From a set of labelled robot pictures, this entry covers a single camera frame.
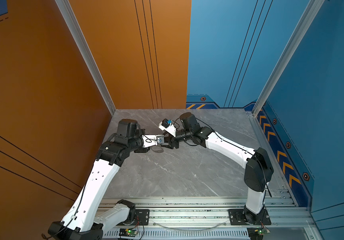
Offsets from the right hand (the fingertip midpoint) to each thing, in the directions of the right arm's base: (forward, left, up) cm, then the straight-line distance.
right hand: (159, 140), depth 75 cm
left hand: (+1, +5, +6) cm, 8 cm away
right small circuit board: (-36, -46, -26) cm, 64 cm away
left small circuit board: (-36, +15, -25) cm, 46 cm away
